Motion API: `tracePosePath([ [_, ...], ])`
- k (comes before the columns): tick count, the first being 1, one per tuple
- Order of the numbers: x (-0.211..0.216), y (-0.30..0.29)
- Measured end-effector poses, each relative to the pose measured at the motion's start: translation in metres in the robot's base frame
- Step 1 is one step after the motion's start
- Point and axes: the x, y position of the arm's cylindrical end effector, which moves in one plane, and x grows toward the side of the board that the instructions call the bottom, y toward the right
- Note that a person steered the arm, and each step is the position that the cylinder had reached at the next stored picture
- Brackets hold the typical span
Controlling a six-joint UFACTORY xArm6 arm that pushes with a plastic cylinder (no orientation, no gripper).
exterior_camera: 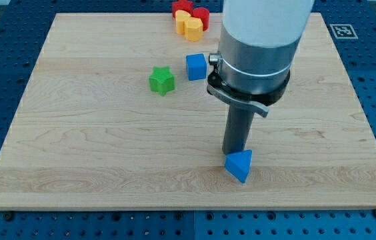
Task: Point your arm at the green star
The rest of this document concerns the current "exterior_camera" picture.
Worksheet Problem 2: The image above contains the blue cube block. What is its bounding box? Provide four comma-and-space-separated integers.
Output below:
185, 53, 207, 81

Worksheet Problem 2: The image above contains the yellow hexagon block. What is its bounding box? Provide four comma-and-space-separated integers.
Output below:
184, 17, 203, 41

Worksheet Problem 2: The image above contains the yellow heart block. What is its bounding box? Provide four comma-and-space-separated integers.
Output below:
175, 10, 191, 35

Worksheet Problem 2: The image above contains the white fiducial marker tag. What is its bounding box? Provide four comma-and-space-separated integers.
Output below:
330, 24, 358, 39

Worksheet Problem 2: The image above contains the red cylinder block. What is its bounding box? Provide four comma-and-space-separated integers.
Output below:
192, 7, 210, 31

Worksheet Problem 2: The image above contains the red star block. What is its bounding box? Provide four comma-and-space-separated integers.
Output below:
171, 0, 194, 18

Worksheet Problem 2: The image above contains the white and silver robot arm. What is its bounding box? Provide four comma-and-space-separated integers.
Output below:
218, 0, 314, 95

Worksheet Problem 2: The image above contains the green star block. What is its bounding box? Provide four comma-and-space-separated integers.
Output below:
149, 66, 175, 96

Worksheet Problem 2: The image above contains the blue triangular prism block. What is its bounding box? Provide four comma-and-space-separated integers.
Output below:
225, 149, 253, 183

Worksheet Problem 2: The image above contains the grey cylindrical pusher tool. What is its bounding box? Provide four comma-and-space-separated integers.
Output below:
222, 105, 254, 155

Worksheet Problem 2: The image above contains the light wooden board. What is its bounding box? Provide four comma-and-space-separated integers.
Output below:
0, 13, 376, 211

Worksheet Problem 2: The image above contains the black tool clamp with lever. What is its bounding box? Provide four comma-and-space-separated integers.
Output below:
207, 53, 291, 117

